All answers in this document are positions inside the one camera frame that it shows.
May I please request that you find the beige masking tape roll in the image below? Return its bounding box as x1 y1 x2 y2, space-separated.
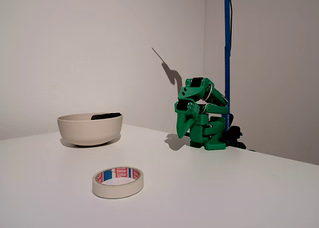
92 166 145 199

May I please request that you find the black pole clamp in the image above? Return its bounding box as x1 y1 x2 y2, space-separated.
225 113 247 150

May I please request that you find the blue pole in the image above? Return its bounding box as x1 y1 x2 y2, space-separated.
223 0 233 133

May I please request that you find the black cloth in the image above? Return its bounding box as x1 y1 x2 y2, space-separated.
90 112 122 121

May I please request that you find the beige bowl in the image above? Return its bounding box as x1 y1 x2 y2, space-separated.
57 113 124 146

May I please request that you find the black cable along pole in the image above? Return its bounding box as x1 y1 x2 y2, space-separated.
228 0 234 55

